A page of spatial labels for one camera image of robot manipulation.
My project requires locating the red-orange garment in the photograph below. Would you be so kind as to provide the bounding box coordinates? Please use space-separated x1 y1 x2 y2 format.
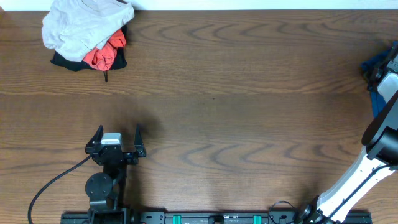
83 29 127 72

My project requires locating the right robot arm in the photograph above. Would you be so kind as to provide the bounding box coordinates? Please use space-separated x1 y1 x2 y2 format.
292 42 397 223

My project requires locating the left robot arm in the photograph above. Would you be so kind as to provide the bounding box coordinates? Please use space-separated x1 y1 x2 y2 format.
85 126 146 224

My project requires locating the teal blue t-shirt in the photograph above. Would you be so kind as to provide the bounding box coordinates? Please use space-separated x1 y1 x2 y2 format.
360 49 391 118

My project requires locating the beige crumpled garment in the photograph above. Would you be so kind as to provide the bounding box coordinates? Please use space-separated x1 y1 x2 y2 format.
42 0 134 62

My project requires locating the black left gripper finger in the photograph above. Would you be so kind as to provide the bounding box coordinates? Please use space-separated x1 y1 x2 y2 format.
86 125 104 148
134 125 144 152

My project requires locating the black garment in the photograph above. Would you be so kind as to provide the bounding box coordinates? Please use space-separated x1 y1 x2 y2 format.
50 26 127 82

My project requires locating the black mounting rail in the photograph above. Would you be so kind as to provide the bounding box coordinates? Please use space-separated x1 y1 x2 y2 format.
60 210 373 224

